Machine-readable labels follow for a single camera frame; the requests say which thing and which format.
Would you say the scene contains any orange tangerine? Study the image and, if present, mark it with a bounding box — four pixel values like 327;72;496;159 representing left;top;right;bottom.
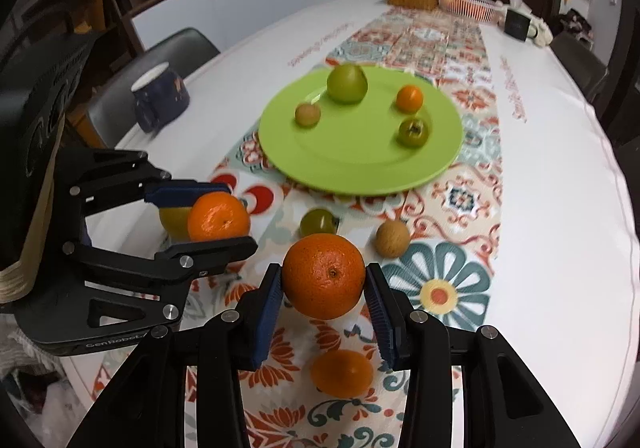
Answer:
186;191;250;242

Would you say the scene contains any large orange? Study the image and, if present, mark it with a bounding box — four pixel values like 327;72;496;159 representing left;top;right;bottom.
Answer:
282;234;366;320

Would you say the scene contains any small green tomato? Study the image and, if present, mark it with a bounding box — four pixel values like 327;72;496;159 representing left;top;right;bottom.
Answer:
299;208;341;237

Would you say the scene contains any brown round longan fruit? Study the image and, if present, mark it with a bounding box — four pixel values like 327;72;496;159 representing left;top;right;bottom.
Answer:
294;102;321;128

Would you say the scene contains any small green persimmon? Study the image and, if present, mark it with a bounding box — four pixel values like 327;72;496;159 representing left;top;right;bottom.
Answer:
397;118;428;148

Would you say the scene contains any green apple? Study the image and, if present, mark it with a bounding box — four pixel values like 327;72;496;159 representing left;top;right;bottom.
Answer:
326;64;368;104

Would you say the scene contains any small orange mandarin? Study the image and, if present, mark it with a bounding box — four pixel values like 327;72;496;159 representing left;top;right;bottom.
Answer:
395;85;424;114

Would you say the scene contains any grey chair near mug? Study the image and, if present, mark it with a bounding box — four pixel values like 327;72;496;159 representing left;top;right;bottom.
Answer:
87;28;219;148

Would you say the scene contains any flat orange fruit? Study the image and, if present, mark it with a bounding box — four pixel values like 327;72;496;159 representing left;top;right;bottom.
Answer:
309;350;373;399

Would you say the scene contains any dark blue mug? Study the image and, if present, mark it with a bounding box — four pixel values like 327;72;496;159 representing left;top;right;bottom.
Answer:
130;62;190;134

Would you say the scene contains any lime green plate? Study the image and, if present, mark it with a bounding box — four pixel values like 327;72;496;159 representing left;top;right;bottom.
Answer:
258;67;464;196

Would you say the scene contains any white crumpled cloth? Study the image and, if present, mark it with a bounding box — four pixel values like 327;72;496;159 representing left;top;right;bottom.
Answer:
504;0;553;48

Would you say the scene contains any grey chair right far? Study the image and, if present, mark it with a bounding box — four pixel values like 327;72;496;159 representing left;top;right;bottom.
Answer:
550;32;608;104

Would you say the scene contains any black mug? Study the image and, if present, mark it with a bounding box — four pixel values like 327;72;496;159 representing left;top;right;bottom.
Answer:
503;8;538;42

